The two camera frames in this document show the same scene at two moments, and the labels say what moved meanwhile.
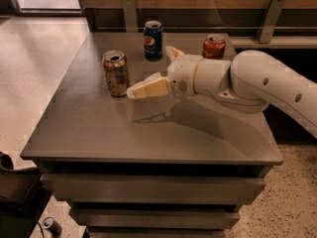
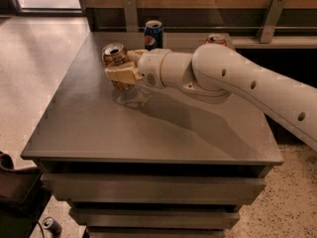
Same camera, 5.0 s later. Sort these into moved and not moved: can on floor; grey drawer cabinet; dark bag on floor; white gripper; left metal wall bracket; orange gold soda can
Moved: white gripper; orange gold soda can
Not moved: dark bag on floor; left metal wall bracket; grey drawer cabinet; can on floor
